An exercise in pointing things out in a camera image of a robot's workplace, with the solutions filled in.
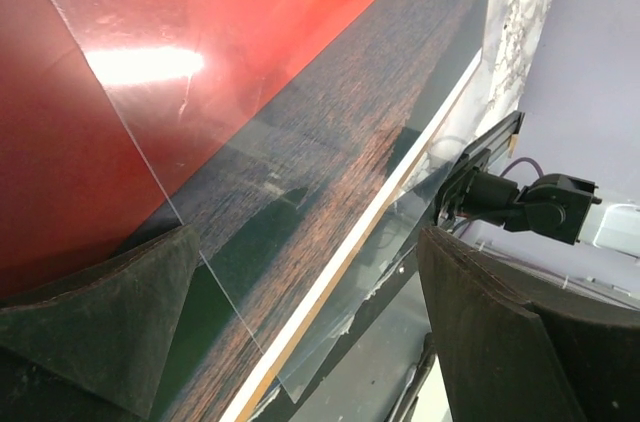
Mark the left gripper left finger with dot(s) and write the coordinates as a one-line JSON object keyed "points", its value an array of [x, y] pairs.
{"points": [[93, 345]]}

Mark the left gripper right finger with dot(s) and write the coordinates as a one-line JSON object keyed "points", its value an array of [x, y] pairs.
{"points": [[514, 347]]}

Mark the sunset photo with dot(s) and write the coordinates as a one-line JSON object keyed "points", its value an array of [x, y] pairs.
{"points": [[213, 350]]}

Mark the clear acrylic sheet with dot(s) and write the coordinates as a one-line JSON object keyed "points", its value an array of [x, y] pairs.
{"points": [[270, 124]]}

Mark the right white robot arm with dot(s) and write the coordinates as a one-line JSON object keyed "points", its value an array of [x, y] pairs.
{"points": [[556, 206]]}

